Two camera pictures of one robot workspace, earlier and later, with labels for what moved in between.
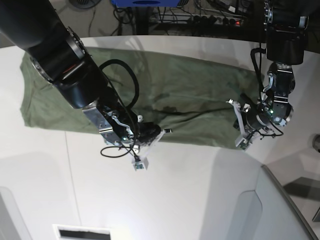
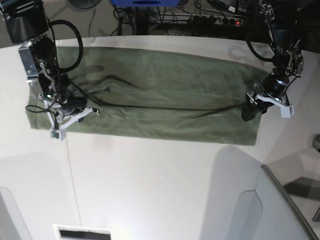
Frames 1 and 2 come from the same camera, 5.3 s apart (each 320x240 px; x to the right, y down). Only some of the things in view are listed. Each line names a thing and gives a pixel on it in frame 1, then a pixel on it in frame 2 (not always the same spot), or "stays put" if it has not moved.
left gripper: (148, 134) to (70, 104)
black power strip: (200, 20) stays put
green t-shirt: (188, 94) stays put
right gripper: (252, 119) to (274, 85)
